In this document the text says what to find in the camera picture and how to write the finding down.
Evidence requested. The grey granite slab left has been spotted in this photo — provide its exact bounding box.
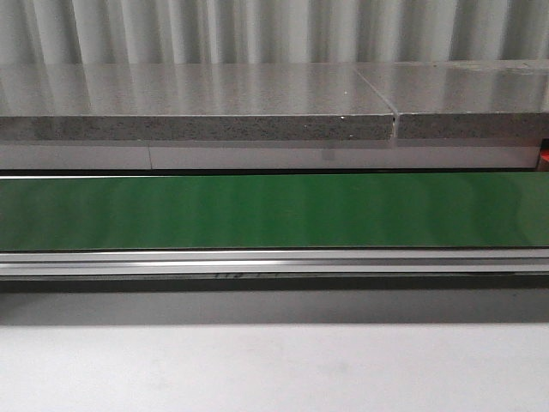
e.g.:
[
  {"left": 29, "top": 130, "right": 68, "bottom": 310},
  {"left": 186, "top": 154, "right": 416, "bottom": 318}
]
[{"left": 1, "top": 64, "right": 394, "bottom": 142}]

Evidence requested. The grey granite slab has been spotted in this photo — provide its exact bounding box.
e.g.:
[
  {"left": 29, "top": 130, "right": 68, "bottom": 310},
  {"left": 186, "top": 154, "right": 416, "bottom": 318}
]
[
  {"left": 356, "top": 62, "right": 548, "bottom": 142},
  {"left": 1, "top": 64, "right": 394, "bottom": 142}
]

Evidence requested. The grey granite slab right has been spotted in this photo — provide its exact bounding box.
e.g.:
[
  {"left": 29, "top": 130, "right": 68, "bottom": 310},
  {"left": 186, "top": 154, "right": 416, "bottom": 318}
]
[{"left": 356, "top": 62, "right": 548, "bottom": 142}]

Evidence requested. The green conveyor belt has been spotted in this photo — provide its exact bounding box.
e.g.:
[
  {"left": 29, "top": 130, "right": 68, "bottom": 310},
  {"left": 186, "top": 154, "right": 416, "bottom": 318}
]
[{"left": 1, "top": 172, "right": 548, "bottom": 251}]

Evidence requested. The white curtain backdrop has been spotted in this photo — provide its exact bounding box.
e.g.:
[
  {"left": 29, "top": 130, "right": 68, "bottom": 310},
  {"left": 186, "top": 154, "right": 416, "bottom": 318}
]
[{"left": 1, "top": 1, "right": 548, "bottom": 64}]

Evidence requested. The aluminium conveyor frame rail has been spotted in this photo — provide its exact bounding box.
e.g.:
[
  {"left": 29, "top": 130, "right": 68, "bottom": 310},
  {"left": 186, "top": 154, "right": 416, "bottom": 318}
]
[{"left": 1, "top": 248, "right": 548, "bottom": 277}]

